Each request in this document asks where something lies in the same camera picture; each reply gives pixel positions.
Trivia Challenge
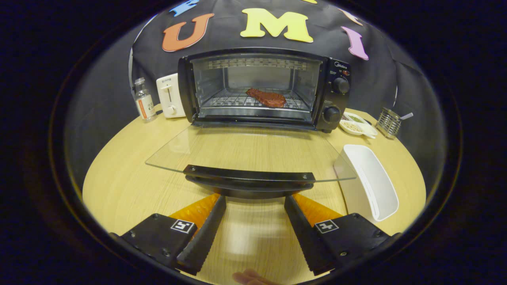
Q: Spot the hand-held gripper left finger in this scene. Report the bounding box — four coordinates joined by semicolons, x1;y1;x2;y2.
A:
111;194;227;276

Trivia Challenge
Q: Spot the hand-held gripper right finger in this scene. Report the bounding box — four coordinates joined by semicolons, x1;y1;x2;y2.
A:
284;193;398;276

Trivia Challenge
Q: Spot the black toaster oven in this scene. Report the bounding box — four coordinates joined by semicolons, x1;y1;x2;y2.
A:
145;47;357;200

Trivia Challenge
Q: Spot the brown meat piece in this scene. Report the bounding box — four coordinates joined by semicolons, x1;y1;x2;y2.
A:
246;87;287;108

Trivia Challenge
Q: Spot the white pop-up toaster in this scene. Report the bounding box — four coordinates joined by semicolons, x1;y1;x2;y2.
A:
156;73;187;119

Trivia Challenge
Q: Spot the white rectangular tray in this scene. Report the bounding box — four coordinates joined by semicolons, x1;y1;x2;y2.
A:
334;144;400;223

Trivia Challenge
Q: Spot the white divided condiment dish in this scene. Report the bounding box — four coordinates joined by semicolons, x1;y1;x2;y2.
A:
339;112;379;139

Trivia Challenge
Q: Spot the clear glass bottle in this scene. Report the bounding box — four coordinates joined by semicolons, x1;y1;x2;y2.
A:
133;77;158;122

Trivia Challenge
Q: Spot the black backdrop cloth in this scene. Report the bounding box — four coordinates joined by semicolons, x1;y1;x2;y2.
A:
65;0;448;186

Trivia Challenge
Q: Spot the metal wire utensil holder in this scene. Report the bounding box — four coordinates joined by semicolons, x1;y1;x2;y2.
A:
375;107;402;139

